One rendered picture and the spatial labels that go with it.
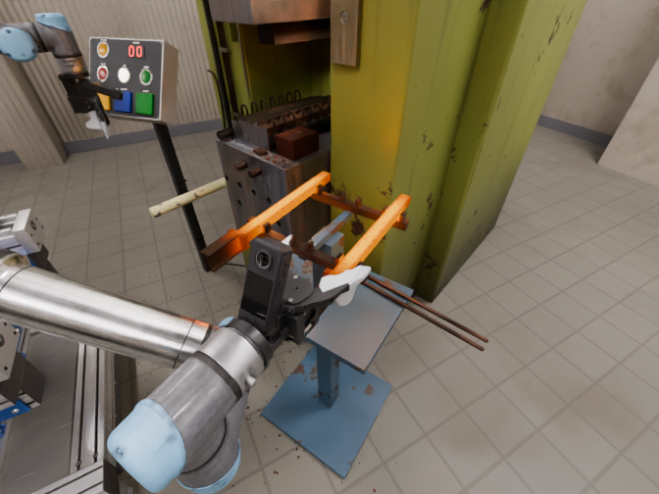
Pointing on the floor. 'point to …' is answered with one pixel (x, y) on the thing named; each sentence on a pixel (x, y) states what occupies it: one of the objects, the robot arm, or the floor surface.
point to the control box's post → (179, 186)
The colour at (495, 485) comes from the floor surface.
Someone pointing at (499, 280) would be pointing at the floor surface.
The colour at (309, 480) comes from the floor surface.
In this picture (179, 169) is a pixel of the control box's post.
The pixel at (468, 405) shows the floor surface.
